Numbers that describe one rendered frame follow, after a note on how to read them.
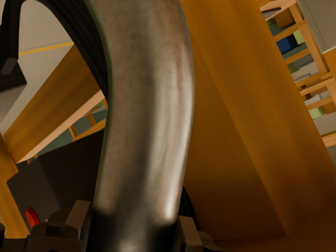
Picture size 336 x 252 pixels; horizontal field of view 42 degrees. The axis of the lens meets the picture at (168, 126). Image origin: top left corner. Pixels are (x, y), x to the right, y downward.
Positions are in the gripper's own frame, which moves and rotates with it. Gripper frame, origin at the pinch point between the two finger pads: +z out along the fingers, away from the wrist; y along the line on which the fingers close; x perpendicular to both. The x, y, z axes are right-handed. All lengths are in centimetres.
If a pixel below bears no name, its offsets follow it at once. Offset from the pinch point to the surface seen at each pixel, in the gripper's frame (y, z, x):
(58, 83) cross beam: -16, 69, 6
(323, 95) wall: 436, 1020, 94
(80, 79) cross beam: -11, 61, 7
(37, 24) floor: -100, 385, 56
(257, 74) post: 9.2, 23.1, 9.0
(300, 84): 265, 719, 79
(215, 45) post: 4.9, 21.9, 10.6
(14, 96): -18, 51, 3
